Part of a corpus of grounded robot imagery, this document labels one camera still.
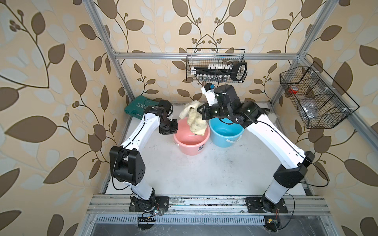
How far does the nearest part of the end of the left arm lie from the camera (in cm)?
61

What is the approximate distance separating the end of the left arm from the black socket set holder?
0.90 ft

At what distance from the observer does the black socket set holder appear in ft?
2.70
